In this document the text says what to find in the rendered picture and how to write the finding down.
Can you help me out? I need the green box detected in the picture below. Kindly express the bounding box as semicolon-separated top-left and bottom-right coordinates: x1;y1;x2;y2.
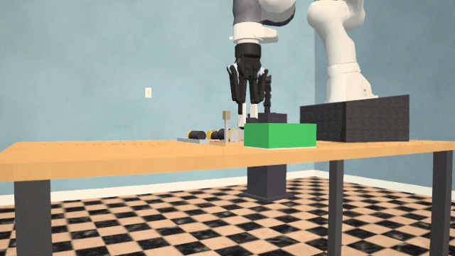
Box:
244;123;316;150

